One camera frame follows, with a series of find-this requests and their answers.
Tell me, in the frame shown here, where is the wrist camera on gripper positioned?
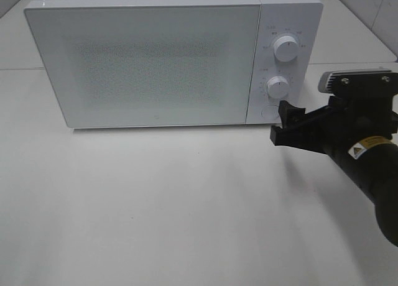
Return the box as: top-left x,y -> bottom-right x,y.
318,68 -> 397,99

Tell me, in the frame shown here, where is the white microwave oven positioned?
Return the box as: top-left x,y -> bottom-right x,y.
24,0 -> 323,125

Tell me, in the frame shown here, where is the upper white power knob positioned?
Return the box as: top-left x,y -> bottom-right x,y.
273,35 -> 299,62

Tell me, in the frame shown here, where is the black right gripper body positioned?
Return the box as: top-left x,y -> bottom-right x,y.
298,96 -> 397,162

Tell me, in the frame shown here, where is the round door release button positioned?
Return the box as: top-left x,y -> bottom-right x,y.
261,104 -> 280,123

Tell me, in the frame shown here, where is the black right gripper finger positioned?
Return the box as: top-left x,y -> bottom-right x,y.
270,125 -> 311,151
278,100 -> 306,127

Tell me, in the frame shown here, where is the white timer knob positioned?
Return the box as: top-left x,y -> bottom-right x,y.
266,76 -> 290,99

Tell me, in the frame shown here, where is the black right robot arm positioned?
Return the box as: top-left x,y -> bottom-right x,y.
270,96 -> 397,245

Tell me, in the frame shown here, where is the white microwave door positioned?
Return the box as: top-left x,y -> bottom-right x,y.
25,6 -> 260,129

